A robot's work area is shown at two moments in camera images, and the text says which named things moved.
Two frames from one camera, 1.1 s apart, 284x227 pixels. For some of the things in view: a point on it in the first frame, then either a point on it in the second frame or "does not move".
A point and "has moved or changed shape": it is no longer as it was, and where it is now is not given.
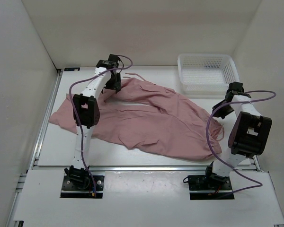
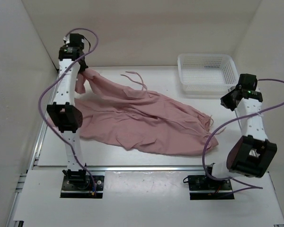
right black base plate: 209,187 does not move
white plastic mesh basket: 207,74 does not move
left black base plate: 71,188 does not move
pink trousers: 150,117 has moved or changed shape
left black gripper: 116,85 to 83,68
